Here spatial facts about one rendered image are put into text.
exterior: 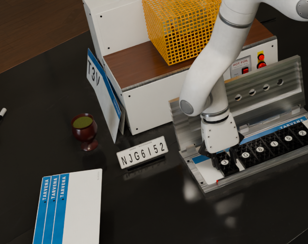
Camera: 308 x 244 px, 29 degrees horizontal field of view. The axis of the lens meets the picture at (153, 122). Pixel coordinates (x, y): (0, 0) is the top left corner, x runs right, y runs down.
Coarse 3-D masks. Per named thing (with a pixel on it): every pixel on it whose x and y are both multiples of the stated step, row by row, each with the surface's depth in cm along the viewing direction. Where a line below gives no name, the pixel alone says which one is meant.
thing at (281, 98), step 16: (272, 64) 187; (288, 64) 189; (240, 80) 185; (256, 80) 188; (272, 80) 190; (288, 80) 192; (240, 96) 189; (256, 96) 191; (272, 96) 192; (288, 96) 193; (304, 96) 195; (176, 112) 183; (240, 112) 191; (256, 112) 192; (272, 112) 194; (176, 128) 185; (192, 128) 188
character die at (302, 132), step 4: (296, 124) 192; (300, 124) 192; (292, 128) 191; (296, 128) 190; (300, 128) 191; (304, 128) 190; (296, 132) 189; (300, 132) 188; (304, 132) 188; (296, 136) 187; (300, 136) 187; (304, 136) 187; (300, 140) 186; (304, 140) 186; (304, 144) 184
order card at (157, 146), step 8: (144, 144) 191; (152, 144) 192; (160, 144) 193; (120, 152) 190; (128, 152) 191; (136, 152) 191; (144, 152) 192; (152, 152) 193; (160, 152) 193; (120, 160) 191; (128, 160) 191; (136, 160) 192; (144, 160) 193
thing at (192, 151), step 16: (288, 112) 196; (304, 112) 197; (240, 128) 193; (256, 128) 195; (192, 144) 191; (288, 160) 181; (192, 176) 185; (240, 176) 180; (256, 176) 180; (208, 192) 177
